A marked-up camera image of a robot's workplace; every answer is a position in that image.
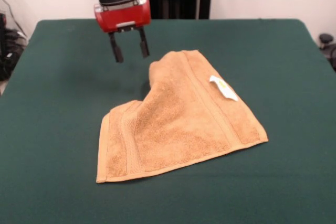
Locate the dark green table cloth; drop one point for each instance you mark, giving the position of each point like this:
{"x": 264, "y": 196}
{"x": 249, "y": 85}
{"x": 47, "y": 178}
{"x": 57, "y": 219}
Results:
{"x": 52, "y": 129}

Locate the tan terry towel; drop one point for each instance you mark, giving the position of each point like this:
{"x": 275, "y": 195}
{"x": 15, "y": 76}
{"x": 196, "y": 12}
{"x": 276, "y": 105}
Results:
{"x": 178, "y": 129}

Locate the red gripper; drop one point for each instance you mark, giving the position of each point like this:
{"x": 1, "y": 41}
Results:
{"x": 123, "y": 18}

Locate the black equipment pile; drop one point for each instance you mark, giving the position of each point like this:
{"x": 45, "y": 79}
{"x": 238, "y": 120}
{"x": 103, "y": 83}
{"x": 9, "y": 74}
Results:
{"x": 10, "y": 51}

